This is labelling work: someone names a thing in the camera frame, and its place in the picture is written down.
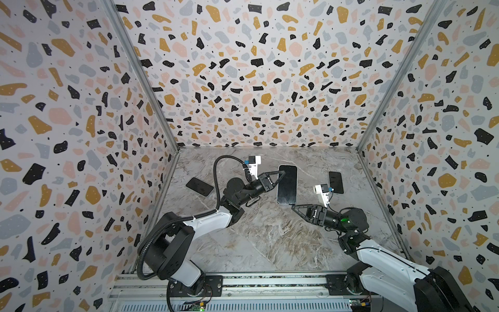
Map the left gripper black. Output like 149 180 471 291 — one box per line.
236 173 283 209

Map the light green phone case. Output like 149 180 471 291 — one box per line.
276 164 298 206

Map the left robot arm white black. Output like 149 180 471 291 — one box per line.
136 170 285 293

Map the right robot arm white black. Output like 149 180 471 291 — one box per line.
292 205 473 311

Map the black phone right side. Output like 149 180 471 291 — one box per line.
328 172 344 194

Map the black phone left side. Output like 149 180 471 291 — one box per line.
186 178 214 197

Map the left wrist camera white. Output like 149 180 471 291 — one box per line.
244 155 261 179

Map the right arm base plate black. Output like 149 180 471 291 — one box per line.
325 273 369 296

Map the white ribbed cable tray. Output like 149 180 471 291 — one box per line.
151 299 353 312

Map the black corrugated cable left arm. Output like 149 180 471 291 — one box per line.
136 155 250 282

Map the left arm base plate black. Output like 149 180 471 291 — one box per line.
167 275 224 298

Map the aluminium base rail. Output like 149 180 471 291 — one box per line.
104 270 441 312

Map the right corner aluminium post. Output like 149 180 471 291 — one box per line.
356 0 447 153

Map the corner aluminium post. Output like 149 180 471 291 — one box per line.
356 0 447 153
101 0 179 154

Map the left corner aluminium post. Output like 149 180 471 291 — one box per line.
101 0 179 154

